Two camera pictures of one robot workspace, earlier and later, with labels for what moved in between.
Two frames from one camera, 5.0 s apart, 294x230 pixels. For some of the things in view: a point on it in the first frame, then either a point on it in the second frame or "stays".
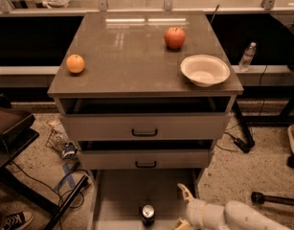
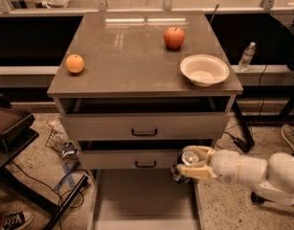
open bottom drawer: [120, 195] stays
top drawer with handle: [146, 126] stays
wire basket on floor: [56, 140] stays
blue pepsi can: [147, 213] -> [187, 158]
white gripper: [194, 212] -> [225, 166]
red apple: [174, 38] stays
